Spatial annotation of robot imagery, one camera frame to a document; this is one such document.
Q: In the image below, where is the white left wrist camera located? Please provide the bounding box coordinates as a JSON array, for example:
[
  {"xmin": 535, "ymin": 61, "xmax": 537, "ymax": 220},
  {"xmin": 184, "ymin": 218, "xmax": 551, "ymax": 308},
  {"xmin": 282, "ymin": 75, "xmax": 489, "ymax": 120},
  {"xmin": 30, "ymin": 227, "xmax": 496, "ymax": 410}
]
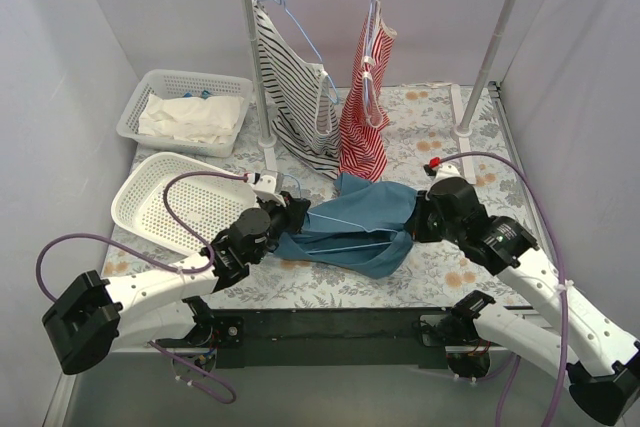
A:
[{"xmin": 245, "ymin": 170, "xmax": 286, "ymax": 206}]

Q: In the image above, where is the black white striped tank top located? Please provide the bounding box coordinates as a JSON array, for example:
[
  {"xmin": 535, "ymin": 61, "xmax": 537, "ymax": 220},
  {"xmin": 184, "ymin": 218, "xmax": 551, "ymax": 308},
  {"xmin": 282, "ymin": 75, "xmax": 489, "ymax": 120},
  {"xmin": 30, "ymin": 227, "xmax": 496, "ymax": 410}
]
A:
[{"xmin": 252, "ymin": 0, "xmax": 340, "ymax": 180}]

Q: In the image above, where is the blue hanger with striped top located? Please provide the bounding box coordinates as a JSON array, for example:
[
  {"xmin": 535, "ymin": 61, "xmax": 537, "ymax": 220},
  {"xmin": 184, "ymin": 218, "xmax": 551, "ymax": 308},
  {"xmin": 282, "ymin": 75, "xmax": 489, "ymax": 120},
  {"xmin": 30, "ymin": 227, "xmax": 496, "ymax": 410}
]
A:
[{"xmin": 259, "ymin": 0, "xmax": 340, "ymax": 105}]

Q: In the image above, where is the blue wire hanger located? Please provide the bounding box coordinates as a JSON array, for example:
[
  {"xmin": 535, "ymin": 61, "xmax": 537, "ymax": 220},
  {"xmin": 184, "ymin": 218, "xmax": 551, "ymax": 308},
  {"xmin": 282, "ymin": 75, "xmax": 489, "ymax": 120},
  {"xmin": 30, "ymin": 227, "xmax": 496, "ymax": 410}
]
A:
[{"xmin": 275, "ymin": 174, "xmax": 415, "ymax": 260}]

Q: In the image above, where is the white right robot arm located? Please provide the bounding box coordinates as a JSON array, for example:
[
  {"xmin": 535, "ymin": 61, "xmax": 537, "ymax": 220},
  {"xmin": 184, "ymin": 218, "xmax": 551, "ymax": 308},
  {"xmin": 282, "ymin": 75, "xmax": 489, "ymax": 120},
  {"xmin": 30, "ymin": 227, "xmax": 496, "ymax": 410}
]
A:
[{"xmin": 406, "ymin": 177, "xmax": 639, "ymax": 426}]

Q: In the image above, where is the blue hanger with red top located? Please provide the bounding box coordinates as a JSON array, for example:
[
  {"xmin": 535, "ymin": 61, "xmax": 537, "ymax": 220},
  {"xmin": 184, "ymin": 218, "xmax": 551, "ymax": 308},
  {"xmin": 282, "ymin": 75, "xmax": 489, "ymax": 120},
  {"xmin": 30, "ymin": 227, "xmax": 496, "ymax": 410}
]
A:
[{"xmin": 361, "ymin": 0, "xmax": 383, "ymax": 129}]

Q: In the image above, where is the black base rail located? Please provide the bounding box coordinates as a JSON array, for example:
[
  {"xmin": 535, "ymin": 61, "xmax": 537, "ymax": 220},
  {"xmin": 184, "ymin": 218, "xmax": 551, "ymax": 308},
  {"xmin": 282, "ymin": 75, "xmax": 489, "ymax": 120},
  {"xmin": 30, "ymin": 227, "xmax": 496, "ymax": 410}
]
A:
[{"xmin": 202, "ymin": 306, "xmax": 516, "ymax": 369}]

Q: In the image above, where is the white crumpled cloth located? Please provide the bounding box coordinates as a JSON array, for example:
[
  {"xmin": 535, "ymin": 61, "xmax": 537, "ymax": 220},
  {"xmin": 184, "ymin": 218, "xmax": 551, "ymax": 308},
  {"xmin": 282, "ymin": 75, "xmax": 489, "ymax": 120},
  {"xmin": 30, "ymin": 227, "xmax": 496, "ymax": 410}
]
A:
[{"xmin": 138, "ymin": 94, "xmax": 244, "ymax": 144}]

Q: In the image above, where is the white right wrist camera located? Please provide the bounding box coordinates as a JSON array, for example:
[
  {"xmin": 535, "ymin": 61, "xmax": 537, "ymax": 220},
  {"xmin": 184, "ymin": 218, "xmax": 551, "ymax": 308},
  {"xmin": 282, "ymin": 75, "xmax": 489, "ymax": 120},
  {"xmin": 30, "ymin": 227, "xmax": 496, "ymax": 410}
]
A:
[{"xmin": 423, "ymin": 157, "xmax": 460, "ymax": 183}]

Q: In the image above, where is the blue tank top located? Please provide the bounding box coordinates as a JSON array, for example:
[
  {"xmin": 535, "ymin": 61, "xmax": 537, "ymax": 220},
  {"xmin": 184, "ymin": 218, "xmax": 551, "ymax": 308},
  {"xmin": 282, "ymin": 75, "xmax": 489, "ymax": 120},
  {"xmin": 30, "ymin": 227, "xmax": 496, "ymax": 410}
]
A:
[{"xmin": 275, "ymin": 173, "xmax": 417, "ymax": 279}]

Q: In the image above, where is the red white striped tank top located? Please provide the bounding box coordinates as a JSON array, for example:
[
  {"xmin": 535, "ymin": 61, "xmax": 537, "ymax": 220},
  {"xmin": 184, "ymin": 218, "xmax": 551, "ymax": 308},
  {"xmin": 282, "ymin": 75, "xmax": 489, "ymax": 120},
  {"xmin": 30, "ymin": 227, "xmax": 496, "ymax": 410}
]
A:
[{"xmin": 340, "ymin": 0, "xmax": 397, "ymax": 181}]

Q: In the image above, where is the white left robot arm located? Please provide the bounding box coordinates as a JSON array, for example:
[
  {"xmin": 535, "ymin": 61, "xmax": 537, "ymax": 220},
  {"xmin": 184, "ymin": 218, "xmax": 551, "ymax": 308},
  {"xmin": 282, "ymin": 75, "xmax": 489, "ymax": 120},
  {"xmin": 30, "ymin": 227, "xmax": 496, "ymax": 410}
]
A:
[{"xmin": 42, "ymin": 193, "xmax": 310, "ymax": 375}]

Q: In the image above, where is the white rectangular laundry basket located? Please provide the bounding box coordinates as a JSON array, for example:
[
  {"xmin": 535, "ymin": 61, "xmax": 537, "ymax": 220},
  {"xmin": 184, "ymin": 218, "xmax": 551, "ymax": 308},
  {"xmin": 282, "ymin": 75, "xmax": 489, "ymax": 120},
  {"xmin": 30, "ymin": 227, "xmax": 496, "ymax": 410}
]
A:
[{"xmin": 116, "ymin": 69, "xmax": 253, "ymax": 158}]

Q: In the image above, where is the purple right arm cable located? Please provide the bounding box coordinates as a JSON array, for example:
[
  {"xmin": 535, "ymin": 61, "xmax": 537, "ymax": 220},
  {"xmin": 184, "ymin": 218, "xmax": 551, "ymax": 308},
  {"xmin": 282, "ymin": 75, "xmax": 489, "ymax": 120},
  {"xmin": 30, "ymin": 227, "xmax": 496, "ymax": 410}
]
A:
[{"xmin": 444, "ymin": 151, "xmax": 574, "ymax": 427}]

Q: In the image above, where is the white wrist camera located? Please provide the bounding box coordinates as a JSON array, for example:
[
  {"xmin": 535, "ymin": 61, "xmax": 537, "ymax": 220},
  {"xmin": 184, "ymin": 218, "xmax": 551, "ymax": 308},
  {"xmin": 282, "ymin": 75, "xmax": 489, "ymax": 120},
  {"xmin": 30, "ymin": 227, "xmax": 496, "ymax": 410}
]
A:
[
  {"xmin": 423, "ymin": 157, "xmax": 460, "ymax": 183},
  {"xmin": 245, "ymin": 170, "xmax": 286, "ymax": 206}
]

